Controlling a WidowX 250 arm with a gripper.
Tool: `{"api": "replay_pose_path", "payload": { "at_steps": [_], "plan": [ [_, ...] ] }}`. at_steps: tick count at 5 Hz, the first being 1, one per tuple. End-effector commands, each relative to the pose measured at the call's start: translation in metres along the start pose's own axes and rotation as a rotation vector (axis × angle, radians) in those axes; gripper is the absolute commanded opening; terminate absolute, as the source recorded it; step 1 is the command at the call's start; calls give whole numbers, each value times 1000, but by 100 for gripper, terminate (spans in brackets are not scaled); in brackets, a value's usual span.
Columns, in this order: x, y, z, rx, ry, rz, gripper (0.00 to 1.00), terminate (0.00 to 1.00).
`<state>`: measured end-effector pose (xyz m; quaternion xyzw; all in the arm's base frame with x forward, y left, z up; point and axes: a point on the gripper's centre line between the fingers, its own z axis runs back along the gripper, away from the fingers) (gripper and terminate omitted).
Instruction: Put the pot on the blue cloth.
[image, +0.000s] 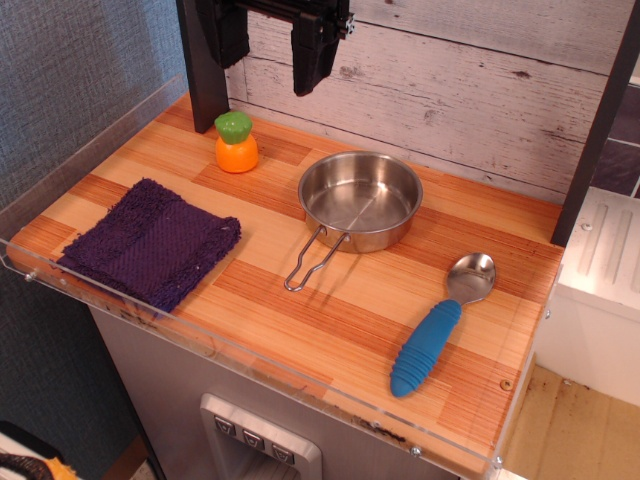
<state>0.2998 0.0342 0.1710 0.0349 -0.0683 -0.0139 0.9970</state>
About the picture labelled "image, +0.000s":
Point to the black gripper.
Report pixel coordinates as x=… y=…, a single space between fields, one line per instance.
x=314 y=36

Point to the stainless steel pan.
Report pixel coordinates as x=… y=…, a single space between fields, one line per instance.
x=356 y=202

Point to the orange toy carrot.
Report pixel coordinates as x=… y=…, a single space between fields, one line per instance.
x=236 y=148

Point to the purple folded cloth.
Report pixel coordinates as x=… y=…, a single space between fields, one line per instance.
x=152 y=246

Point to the silver toy fridge cabinet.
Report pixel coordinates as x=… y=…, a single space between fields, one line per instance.
x=167 y=382

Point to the silver dispenser panel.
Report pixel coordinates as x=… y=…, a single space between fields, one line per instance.
x=255 y=442

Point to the white toy sink unit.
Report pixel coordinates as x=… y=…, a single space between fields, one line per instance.
x=590 y=329

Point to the orange black object corner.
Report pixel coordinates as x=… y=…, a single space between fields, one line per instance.
x=33 y=468

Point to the dark left post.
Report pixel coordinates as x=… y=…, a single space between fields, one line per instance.
x=206 y=79

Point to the dark post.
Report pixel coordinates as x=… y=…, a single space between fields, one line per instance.
x=206 y=79
x=610 y=102

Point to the clear acrylic guard rail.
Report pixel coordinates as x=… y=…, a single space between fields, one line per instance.
x=332 y=342

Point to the blue handled metal spoon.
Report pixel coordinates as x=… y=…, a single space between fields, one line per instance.
x=471 y=279

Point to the dark right post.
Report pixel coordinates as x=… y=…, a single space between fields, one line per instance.
x=610 y=102

